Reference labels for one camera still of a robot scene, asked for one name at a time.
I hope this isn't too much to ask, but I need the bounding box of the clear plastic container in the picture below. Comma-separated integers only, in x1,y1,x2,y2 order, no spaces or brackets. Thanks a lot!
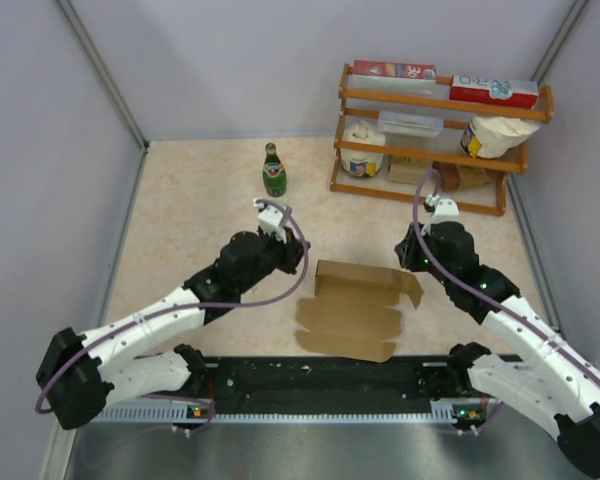
377,110,444,138

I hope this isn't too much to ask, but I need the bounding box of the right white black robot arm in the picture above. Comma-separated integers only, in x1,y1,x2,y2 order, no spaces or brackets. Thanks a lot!
395,221,600,479

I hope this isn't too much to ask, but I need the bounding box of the right aluminium frame post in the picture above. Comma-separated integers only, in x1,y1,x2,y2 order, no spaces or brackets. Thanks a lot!
531,0,591,85

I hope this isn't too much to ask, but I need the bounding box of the brown cardboard box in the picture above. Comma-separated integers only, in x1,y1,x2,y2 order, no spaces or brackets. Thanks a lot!
295,260,424,363

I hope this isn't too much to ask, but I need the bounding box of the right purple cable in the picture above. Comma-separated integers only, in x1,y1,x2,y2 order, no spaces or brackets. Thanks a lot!
412,168,600,435

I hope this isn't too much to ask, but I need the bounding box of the wooden shelf rack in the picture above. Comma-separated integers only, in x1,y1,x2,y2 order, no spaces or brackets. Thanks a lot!
329,64,555,216

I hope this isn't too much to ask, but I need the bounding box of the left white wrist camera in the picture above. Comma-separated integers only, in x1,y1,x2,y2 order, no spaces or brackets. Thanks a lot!
253,198,292,244

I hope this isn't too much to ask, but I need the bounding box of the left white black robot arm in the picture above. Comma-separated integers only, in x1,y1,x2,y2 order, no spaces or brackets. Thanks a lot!
34,227,310,430

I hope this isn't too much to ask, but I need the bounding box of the purple cable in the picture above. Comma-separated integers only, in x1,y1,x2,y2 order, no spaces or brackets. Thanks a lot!
33,198,311,435
412,168,600,435

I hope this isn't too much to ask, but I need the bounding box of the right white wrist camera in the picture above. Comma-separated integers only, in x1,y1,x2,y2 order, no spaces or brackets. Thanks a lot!
424,194,459,225

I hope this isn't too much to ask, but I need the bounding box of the brown brick block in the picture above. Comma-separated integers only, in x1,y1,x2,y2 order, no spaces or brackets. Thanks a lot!
432,162,461,192

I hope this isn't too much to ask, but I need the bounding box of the red foil box left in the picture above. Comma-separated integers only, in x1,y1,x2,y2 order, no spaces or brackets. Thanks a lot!
352,60,437,81

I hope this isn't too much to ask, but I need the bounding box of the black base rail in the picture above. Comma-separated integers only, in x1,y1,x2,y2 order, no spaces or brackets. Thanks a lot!
149,355,506,415

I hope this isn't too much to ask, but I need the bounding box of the aluminium corner frame post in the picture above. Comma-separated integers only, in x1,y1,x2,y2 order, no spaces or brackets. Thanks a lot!
54,0,149,153

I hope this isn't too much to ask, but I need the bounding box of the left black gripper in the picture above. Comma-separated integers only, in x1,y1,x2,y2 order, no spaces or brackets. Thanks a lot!
238,228,311,295

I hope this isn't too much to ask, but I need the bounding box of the grey cable duct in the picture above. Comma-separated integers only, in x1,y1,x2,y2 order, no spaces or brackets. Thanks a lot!
82,402,481,425

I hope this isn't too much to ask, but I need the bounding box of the red white box right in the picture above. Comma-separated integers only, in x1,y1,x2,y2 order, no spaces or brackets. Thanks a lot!
449,75,539,109

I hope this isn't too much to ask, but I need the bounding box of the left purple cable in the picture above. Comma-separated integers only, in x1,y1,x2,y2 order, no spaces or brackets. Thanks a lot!
33,198,311,435

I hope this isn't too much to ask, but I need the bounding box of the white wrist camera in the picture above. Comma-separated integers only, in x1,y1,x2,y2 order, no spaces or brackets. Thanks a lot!
424,194,459,225
253,198,292,244

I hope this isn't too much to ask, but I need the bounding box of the tan cardboard block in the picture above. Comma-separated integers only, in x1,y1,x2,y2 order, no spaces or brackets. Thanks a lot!
388,156,430,185

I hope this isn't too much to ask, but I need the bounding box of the green glass bottle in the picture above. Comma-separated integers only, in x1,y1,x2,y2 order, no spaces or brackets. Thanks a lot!
262,142,287,198

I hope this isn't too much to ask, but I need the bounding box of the large white bag right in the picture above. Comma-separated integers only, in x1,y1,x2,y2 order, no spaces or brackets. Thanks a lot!
460,115,541,159

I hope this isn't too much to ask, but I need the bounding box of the crumpled brown paper bag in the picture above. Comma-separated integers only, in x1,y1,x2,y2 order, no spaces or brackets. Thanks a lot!
457,165,498,190

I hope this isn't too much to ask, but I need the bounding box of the white bag left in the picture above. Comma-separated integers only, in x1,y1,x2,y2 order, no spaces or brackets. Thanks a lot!
340,120,386,178

